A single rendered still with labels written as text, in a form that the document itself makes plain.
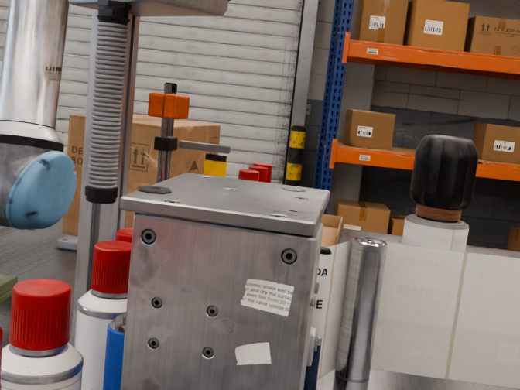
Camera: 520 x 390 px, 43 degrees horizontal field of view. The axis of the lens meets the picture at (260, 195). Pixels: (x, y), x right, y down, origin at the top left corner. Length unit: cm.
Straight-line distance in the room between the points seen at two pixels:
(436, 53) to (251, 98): 146
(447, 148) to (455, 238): 12
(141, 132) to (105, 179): 72
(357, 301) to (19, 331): 40
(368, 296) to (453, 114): 485
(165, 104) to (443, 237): 39
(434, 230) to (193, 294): 56
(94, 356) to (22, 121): 57
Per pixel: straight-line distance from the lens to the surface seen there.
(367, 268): 70
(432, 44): 469
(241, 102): 519
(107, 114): 72
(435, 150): 89
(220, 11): 74
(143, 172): 144
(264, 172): 112
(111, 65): 72
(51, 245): 154
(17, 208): 100
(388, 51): 455
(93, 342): 51
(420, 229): 90
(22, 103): 103
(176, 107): 84
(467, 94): 555
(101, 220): 85
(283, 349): 38
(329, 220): 202
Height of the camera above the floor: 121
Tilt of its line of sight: 9 degrees down
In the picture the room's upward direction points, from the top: 6 degrees clockwise
